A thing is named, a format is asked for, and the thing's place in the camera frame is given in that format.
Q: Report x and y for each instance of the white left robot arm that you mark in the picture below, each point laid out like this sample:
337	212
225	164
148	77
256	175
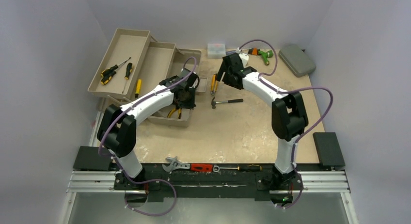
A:
118	129

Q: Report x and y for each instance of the clear plastic screw box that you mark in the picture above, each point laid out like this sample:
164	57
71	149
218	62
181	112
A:
216	50

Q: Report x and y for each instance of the yellow black screwdriver large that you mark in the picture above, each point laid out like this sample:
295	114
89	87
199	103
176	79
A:
107	74

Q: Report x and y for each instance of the yellow black screwdriver slim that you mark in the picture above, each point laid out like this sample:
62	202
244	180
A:
129	69

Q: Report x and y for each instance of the black orange screwdriver on base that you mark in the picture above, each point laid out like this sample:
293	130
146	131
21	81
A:
242	168

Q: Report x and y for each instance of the black left corner block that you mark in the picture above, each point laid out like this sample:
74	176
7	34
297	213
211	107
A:
88	159

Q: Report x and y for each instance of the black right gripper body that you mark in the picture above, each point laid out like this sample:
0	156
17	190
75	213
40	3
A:
226	76

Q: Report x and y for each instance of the black right corner block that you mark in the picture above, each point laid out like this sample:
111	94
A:
329	150

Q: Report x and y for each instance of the beige plastic tool box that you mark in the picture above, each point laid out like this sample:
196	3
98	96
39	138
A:
152	60

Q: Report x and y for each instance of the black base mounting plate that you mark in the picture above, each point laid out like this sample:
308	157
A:
222	184

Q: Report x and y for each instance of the green orange spray nozzle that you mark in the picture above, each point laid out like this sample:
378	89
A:
265	55

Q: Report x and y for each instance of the yellow black pliers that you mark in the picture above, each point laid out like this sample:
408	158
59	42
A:
175	110

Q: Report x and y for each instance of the aluminium frame rail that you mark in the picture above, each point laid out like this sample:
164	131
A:
328	182

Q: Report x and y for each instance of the yellow black utility knife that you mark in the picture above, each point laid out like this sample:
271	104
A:
214	84

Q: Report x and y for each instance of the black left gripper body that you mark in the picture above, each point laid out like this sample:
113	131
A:
188	101

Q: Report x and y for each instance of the grey sharpening stone block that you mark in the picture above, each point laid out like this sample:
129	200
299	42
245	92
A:
297	61

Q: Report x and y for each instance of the black corner block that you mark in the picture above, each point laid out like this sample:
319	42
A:
329	150
88	159

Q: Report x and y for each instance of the red handled adjustable wrench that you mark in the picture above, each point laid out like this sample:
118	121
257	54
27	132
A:
175	164

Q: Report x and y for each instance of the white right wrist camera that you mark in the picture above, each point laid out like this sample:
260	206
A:
243	56

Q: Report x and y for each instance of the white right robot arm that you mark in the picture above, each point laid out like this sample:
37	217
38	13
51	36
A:
288	114

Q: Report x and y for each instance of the small black handled hammer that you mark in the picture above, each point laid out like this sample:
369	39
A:
214	102

